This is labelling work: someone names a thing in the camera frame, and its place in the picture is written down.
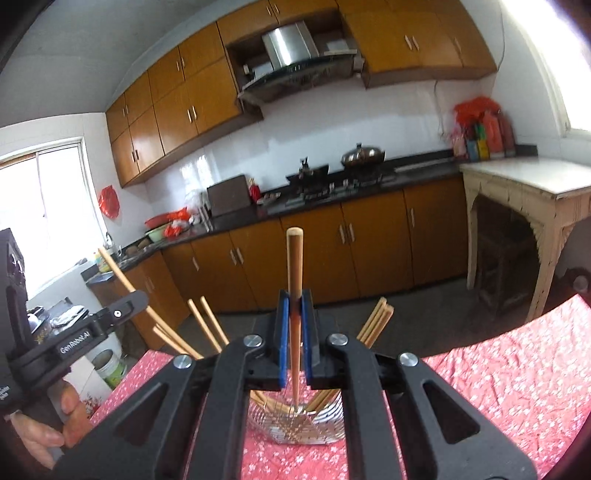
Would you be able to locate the red wall decoration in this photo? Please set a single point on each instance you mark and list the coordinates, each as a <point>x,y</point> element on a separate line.
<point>108,203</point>

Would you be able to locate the black kitchen countertop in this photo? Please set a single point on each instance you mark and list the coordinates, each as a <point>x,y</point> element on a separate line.
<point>415,168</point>

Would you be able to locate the steel range hood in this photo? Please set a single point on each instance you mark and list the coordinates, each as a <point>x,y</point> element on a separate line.
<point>286,44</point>

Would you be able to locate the wok with metal lid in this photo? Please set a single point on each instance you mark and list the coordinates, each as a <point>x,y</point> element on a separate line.
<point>362,157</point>

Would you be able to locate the white plastic bag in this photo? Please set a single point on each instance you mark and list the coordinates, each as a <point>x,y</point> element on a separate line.
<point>196,207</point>

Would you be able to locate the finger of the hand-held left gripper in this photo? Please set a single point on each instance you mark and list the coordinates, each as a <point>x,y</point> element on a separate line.
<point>124,309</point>

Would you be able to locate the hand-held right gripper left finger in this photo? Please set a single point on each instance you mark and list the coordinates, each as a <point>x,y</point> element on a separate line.
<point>283,332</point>

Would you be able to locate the cream wooden side table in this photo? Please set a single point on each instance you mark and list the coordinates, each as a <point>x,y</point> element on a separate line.
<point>531,173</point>

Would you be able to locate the brown lower kitchen cabinets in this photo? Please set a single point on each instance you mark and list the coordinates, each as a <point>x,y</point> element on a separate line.
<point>300,258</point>

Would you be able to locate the sliding window above sink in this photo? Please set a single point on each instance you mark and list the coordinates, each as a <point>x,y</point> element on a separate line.
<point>60,207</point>

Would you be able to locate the brown upper kitchen cabinets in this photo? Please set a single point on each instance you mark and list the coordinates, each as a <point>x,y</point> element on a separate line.
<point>203,97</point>

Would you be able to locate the bright window beside side table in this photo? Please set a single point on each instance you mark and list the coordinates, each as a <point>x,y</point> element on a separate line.
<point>568,69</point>

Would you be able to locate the red plastic bags with packets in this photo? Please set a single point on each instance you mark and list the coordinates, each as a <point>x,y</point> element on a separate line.
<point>480,115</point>

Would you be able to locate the dark box appliance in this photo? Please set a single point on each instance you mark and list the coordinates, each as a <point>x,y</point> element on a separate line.
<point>228,196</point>

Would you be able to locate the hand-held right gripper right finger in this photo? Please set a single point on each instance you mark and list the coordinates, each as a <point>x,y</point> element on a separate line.
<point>307,332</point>

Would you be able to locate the red floral tablecloth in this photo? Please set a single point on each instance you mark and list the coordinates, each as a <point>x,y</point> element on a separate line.
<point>508,392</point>

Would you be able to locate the green basin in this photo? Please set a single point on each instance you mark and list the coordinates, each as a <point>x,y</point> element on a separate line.
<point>157,235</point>

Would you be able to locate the black gas stove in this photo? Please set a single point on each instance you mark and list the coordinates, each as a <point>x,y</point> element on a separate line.
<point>341,187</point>

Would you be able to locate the brown kitchen cabinets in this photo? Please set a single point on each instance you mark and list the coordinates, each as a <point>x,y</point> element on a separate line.
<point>203,97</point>
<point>300,258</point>

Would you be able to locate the red packet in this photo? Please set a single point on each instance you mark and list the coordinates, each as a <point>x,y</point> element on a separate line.
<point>255,191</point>

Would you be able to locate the dark wooden stool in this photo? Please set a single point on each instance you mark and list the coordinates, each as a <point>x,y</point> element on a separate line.
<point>503,258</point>

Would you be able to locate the person's left hand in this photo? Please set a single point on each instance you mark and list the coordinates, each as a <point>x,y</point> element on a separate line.
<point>76,415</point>

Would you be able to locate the red plastic bag on counter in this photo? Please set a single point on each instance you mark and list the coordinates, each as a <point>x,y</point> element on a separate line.
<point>178,216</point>

